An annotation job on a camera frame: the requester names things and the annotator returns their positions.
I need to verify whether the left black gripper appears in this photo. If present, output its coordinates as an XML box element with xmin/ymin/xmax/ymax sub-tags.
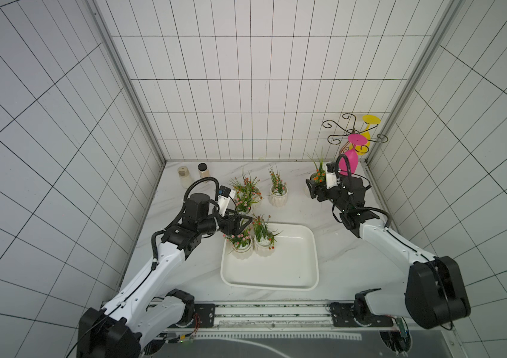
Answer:
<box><xmin>199</xmin><ymin>208</ymin><xmax>252</xmax><ymax>237</ymax></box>

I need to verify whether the pink flower white pot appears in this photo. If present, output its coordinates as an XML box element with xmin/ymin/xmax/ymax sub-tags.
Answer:
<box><xmin>224</xmin><ymin>228</ymin><xmax>253</xmax><ymax>260</ymax></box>

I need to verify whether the red flower white pot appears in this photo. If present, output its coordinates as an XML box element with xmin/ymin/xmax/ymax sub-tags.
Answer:
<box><xmin>252</xmin><ymin>215</ymin><xmax>281</xmax><ymax>257</ymax></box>

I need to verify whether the white rectangular storage tray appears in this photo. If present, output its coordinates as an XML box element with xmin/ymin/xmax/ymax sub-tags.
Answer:
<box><xmin>220</xmin><ymin>223</ymin><xmax>319</xmax><ymax>291</ymax></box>

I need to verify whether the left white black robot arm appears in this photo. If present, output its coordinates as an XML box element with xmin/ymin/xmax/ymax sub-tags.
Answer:
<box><xmin>71</xmin><ymin>178</ymin><xmax>253</xmax><ymax>357</ymax></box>

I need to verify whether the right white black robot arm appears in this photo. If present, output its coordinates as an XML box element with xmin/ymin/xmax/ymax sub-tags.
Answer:
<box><xmin>306</xmin><ymin>155</ymin><xmax>471</xmax><ymax>330</ymax></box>

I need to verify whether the yellow wine glass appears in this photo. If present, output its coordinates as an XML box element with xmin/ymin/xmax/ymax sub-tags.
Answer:
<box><xmin>355</xmin><ymin>114</ymin><xmax>381</xmax><ymax>156</ymax></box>

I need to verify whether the black metal glass rack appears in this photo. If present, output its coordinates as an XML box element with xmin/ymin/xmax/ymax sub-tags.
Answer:
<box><xmin>321</xmin><ymin>113</ymin><xmax>389</xmax><ymax>145</ymax></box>

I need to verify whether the black lid spice jar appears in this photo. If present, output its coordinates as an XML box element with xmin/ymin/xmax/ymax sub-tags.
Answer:
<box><xmin>198</xmin><ymin>163</ymin><xmax>211</xmax><ymax>178</ymax></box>

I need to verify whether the pink wine glass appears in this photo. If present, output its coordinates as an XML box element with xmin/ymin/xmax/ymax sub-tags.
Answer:
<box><xmin>338</xmin><ymin>134</ymin><xmax>368</xmax><ymax>175</ymax></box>

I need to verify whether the white spice jar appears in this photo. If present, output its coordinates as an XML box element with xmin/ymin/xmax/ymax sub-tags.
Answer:
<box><xmin>177</xmin><ymin>166</ymin><xmax>195</xmax><ymax>189</ymax></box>

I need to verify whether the aluminium mounting rail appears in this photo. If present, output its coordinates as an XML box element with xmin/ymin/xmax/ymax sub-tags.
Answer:
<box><xmin>98</xmin><ymin>299</ymin><xmax>453</xmax><ymax>334</ymax></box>

